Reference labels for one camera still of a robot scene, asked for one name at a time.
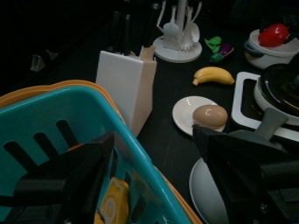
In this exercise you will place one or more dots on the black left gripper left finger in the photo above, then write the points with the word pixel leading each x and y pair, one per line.
pixel 58 175

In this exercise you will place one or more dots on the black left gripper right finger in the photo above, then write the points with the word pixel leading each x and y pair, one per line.
pixel 253 175

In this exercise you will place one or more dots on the red toy apple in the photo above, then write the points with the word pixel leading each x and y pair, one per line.
pixel 274 35

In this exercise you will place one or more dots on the grey plate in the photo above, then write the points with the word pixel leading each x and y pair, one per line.
pixel 209 192

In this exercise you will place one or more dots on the yellow toy item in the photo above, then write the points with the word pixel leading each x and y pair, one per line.
pixel 115 201

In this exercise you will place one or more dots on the brown toy egg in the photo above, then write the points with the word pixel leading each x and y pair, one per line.
pixel 210 116

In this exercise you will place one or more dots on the white toy stove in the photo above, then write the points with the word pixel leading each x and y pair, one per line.
pixel 238 108

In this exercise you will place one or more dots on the teal plastic basket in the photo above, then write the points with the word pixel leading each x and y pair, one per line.
pixel 39 89
pixel 78 108

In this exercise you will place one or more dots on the small white plate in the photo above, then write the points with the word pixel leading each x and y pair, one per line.
pixel 185 112

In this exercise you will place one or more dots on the white knife block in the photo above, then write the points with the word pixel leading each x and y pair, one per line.
pixel 120 84

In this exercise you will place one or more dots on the yellow toy banana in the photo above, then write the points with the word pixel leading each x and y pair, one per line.
pixel 213 75

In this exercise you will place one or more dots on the white toy pot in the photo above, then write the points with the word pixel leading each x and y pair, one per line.
pixel 269 57

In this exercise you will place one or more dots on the purple toy eggplant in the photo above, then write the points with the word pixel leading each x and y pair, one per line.
pixel 225 51

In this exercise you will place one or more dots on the white utensil rack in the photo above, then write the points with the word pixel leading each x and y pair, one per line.
pixel 177 54

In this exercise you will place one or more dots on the green toy vegetable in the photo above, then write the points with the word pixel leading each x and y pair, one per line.
pixel 214 41

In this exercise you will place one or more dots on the white toy spatula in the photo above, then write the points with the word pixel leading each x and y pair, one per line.
pixel 194 30

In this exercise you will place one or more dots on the white toy spoon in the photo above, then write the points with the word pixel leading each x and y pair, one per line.
pixel 171 29

